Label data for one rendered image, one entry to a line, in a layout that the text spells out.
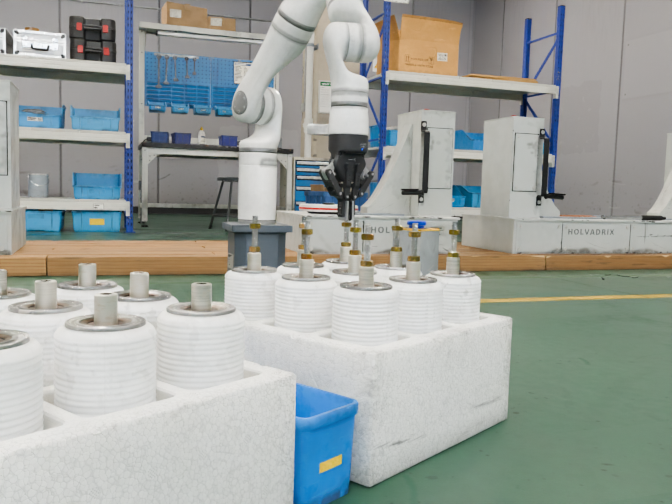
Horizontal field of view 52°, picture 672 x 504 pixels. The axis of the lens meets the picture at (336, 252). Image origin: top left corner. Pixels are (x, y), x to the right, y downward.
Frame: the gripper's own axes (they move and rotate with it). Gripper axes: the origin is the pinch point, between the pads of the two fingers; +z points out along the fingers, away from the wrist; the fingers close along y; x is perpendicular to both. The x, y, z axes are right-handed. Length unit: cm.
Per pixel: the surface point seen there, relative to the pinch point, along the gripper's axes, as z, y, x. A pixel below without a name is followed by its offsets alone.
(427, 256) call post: 9.1, 17.1, -6.4
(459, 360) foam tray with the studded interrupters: 21.4, -6.6, -32.3
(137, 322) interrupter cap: 9, -60, -32
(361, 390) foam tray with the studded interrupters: 22.0, -28.3, -32.6
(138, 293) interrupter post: 9, -52, -18
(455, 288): 11.5, -1.1, -27.0
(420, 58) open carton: -121, 400, 316
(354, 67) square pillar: -134, 451, 451
